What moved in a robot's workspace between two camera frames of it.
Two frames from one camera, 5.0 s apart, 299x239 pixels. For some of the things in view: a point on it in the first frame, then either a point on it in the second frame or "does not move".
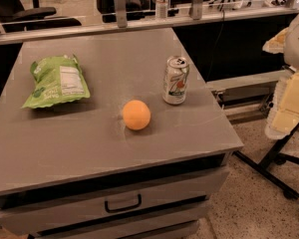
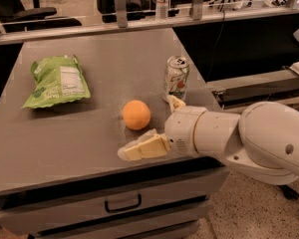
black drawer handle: (123, 208) does not move
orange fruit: (137, 115) does not move
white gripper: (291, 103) to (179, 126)
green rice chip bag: (58, 80) does not move
